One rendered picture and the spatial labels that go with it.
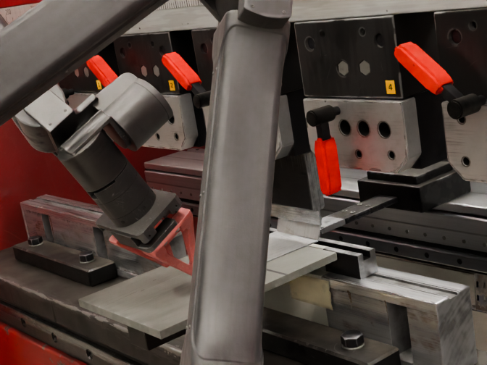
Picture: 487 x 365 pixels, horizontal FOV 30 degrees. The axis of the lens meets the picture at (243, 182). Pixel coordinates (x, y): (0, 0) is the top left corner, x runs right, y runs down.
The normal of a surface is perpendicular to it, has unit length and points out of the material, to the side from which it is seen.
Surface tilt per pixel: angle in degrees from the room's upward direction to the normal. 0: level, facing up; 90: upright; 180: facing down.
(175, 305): 0
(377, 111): 90
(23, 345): 90
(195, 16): 90
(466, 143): 90
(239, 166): 65
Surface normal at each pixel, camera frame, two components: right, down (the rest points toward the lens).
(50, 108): 0.00, -0.39
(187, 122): 0.62, 0.09
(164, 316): -0.16, -0.96
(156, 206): -0.51, -0.71
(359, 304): -0.76, 0.27
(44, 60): 0.29, -0.20
